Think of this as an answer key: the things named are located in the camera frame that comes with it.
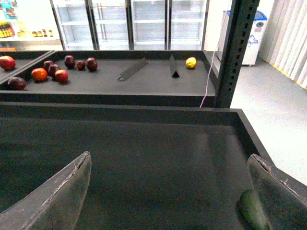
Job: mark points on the glass door display fridge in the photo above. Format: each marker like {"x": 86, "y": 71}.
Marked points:
{"x": 131, "y": 24}

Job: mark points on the dark plum middle cluster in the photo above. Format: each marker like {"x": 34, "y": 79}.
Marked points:
{"x": 52, "y": 69}

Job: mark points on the white blue chest freezer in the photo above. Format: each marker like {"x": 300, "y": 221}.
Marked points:
{"x": 254, "y": 41}

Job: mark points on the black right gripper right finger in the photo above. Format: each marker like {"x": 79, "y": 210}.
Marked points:
{"x": 283, "y": 198}

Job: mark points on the lower black produce tray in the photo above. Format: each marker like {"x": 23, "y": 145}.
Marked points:
{"x": 153, "y": 168}

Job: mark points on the yellow lemon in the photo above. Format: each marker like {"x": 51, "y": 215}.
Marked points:
{"x": 191, "y": 62}

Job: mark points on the green avocado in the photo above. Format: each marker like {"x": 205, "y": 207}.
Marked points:
{"x": 251, "y": 209}

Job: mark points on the black produce tray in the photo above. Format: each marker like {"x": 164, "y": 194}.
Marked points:
{"x": 152, "y": 85}
{"x": 22, "y": 59}
{"x": 153, "y": 168}

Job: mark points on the black perforated shelf post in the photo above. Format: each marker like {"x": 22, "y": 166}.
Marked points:
{"x": 239, "y": 26}

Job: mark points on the dark plum back left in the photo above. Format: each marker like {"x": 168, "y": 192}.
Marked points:
{"x": 69, "y": 62}

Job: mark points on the white curtain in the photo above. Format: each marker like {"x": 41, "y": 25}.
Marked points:
{"x": 285, "y": 41}

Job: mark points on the left black produce tray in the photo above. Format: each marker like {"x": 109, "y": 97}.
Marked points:
{"x": 22, "y": 59}

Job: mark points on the dark plum back right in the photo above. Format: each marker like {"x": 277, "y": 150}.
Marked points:
{"x": 91, "y": 64}

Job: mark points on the black triangular divider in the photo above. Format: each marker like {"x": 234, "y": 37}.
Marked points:
{"x": 173, "y": 67}

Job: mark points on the orange red fruit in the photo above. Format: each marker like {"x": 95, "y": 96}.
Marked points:
{"x": 39, "y": 74}

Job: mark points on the flat black divider strip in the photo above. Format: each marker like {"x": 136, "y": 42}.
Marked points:
{"x": 133, "y": 69}

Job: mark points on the red apple far left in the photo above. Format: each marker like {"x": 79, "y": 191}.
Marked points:
{"x": 7, "y": 63}

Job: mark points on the small dark red plum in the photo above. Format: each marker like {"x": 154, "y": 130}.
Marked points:
{"x": 80, "y": 65}

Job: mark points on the red apple in cluster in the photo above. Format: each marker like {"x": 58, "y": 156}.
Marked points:
{"x": 61, "y": 76}

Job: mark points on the dark plum front left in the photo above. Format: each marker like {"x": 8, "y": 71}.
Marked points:
{"x": 17, "y": 83}

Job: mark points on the white shelf with bottles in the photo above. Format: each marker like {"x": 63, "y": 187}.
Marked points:
{"x": 28, "y": 25}

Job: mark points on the upper black produce tray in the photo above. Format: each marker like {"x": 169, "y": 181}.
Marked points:
{"x": 152, "y": 85}

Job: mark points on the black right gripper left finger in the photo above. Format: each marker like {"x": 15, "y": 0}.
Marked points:
{"x": 54, "y": 205}

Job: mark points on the dark plum behind orange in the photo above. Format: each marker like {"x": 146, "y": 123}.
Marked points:
{"x": 47, "y": 64}

